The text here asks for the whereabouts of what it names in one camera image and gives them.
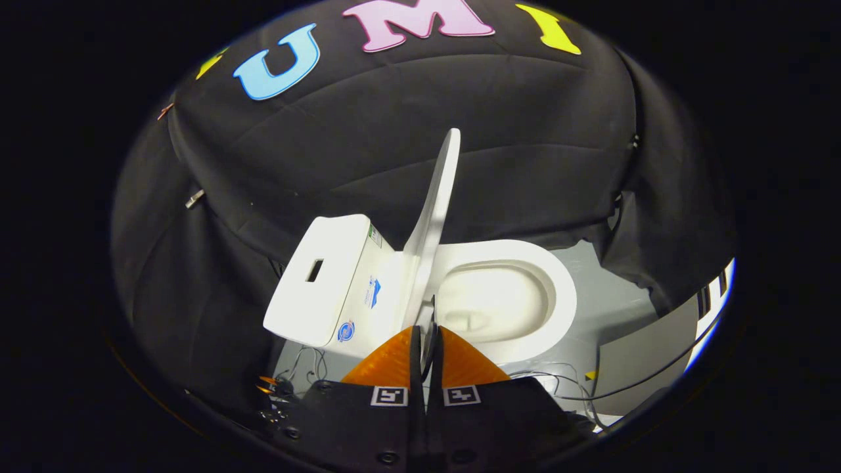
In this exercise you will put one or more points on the small orange black object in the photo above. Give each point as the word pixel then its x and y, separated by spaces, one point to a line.
pixel 272 387

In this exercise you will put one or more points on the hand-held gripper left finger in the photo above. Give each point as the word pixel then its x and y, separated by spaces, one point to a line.
pixel 368 420

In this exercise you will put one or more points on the grey panel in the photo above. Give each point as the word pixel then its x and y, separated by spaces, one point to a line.
pixel 637 361

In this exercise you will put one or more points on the pink cloth clip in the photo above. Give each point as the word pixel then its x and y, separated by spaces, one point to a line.
pixel 164 111

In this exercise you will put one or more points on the white toilet lid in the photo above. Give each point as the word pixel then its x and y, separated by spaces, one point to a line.
pixel 433 217

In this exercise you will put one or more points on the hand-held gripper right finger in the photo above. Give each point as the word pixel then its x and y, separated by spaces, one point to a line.
pixel 486 420

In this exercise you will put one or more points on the silver cloth clip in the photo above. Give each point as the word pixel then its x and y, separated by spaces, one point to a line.
pixel 194 198

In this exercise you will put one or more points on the black backdrop cloth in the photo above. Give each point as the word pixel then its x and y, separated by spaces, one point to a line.
pixel 328 144

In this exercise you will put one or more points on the white toilet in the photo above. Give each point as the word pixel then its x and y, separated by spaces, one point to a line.
pixel 328 276

